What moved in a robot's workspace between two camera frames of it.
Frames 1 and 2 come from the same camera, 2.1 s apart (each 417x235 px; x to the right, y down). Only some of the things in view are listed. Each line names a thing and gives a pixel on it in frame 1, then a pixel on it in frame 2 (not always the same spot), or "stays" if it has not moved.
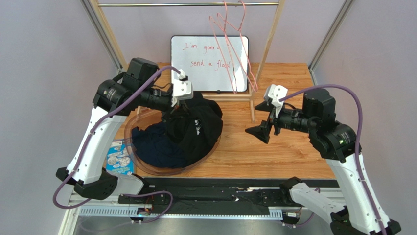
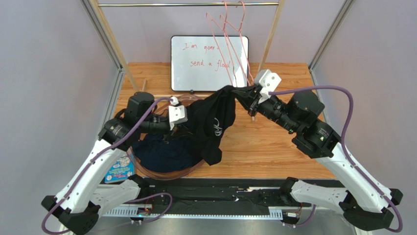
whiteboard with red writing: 213,63 stays
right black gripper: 272,121 -> 255,104
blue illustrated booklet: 119,158 stays
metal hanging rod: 184,4 stays
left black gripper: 180,106 -> 176,130
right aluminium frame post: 313,64 stays
